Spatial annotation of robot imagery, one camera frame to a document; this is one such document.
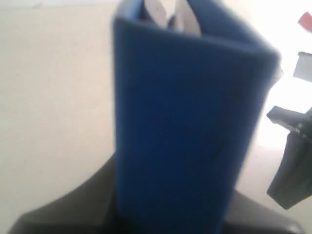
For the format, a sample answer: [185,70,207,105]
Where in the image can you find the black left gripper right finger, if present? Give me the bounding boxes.
[223,191,305,234]

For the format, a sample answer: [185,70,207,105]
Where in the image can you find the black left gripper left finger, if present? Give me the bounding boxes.
[9,156,119,234]

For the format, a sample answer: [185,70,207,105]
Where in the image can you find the blue ring binder notebook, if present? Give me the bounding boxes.
[113,0,278,234]

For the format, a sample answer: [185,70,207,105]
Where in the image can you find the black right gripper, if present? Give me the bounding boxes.
[267,106,312,210]

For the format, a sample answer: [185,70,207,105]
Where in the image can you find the white paper sheets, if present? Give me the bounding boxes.
[142,0,202,36]

